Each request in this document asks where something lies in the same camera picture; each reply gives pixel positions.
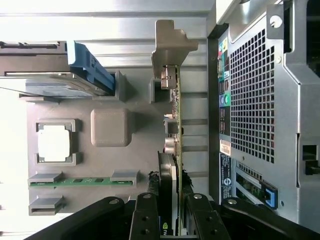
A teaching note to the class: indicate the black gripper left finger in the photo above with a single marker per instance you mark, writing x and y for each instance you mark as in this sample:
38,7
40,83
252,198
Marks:
145,220

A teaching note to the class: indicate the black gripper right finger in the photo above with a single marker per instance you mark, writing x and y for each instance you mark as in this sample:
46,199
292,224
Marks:
207,222

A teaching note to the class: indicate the blue case latch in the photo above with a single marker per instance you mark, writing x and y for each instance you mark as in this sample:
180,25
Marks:
271,197

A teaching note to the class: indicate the grey parts rack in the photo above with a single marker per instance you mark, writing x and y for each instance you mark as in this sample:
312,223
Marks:
110,160

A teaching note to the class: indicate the green RAM stick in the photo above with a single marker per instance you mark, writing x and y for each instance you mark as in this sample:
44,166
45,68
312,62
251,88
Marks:
82,181

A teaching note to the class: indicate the silver CPU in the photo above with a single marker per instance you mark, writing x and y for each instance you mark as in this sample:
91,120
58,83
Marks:
53,142

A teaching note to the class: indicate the black open PC case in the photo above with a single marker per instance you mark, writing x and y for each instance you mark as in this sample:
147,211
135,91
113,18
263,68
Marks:
287,100

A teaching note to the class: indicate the hard disk with blue carrier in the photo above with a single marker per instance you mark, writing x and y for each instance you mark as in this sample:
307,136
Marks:
82,62

